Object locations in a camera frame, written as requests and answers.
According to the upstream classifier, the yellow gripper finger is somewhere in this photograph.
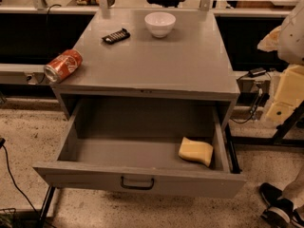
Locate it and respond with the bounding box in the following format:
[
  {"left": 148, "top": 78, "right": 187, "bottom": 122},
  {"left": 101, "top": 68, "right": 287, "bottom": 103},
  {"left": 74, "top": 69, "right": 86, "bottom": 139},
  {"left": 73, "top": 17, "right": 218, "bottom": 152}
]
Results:
[{"left": 257, "top": 26, "right": 281, "bottom": 52}]

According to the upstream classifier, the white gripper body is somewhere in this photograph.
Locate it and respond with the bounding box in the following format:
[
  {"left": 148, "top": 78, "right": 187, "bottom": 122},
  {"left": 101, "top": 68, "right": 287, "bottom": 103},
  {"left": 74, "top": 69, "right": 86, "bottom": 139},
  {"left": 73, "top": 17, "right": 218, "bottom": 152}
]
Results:
[{"left": 265, "top": 65, "right": 304, "bottom": 124}]

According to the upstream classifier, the yellow sponge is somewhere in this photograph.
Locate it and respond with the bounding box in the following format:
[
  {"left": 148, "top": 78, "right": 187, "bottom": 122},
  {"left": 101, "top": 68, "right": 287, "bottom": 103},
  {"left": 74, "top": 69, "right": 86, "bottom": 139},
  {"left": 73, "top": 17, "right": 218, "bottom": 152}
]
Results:
[{"left": 179, "top": 137, "right": 214, "bottom": 167}]

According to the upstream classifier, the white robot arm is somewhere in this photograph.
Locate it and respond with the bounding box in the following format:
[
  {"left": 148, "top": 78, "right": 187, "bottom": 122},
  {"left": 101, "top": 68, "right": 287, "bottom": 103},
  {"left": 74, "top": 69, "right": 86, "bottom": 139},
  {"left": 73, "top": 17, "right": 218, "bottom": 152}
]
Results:
[{"left": 257, "top": 0, "right": 304, "bottom": 124}]

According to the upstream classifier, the grey drawer cabinet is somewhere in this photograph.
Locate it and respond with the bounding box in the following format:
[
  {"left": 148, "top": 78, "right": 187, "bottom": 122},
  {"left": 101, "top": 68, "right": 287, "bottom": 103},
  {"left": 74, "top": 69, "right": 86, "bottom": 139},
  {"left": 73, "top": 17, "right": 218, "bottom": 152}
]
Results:
[{"left": 52, "top": 9, "right": 239, "bottom": 125}]

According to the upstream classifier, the open grey top drawer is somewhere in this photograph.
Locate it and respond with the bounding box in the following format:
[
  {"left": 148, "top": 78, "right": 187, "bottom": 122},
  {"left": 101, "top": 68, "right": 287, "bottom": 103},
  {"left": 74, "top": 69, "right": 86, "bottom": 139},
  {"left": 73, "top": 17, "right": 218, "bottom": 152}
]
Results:
[{"left": 33, "top": 97, "right": 245, "bottom": 198}]

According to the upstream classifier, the black power adapter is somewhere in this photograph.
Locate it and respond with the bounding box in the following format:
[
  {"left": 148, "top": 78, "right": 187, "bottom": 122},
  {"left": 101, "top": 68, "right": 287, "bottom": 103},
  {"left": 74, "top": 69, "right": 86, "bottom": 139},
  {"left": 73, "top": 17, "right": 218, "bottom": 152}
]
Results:
[{"left": 249, "top": 67, "right": 266, "bottom": 78}]

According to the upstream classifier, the white bowl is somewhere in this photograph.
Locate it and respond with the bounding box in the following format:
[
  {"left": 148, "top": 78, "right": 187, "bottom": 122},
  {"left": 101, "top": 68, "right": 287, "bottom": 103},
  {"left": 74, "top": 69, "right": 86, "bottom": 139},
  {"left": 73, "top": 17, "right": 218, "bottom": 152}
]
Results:
[{"left": 144, "top": 11, "right": 176, "bottom": 38}]

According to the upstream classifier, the black shoe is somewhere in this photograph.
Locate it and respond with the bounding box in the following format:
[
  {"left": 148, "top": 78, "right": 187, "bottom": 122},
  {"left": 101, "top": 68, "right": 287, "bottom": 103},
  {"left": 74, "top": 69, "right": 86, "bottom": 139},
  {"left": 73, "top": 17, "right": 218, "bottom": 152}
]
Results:
[{"left": 258, "top": 182, "right": 304, "bottom": 228}]

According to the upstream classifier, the black snack bar packet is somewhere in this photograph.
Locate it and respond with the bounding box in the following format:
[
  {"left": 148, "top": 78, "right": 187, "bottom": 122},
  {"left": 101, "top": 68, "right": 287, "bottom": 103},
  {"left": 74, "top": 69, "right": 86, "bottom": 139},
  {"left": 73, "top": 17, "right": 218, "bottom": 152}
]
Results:
[{"left": 103, "top": 28, "right": 130, "bottom": 45}]

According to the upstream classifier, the red soda can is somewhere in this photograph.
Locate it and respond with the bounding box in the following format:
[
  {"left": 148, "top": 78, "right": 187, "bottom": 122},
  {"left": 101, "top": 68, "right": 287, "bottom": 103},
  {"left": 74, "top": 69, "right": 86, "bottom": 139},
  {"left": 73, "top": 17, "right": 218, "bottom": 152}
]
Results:
[{"left": 44, "top": 49, "right": 83, "bottom": 83}]

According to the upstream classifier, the black metal stand frame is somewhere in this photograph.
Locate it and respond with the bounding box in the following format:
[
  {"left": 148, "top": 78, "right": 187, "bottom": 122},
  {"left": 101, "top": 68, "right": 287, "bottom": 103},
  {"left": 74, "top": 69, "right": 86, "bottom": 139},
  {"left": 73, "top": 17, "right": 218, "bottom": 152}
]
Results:
[{"left": 225, "top": 102, "right": 304, "bottom": 147}]

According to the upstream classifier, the black drawer handle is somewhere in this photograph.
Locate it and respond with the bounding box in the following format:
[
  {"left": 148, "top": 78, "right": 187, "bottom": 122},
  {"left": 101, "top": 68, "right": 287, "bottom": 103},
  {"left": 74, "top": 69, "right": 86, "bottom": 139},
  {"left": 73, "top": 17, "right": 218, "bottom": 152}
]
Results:
[{"left": 120, "top": 176, "right": 155, "bottom": 191}]

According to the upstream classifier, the black floor cable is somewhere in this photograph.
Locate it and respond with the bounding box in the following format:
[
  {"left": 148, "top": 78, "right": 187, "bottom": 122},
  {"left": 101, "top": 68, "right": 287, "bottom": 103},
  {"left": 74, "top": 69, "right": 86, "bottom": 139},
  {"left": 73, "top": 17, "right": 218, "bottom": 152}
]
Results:
[{"left": 0, "top": 138, "right": 56, "bottom": 228}]

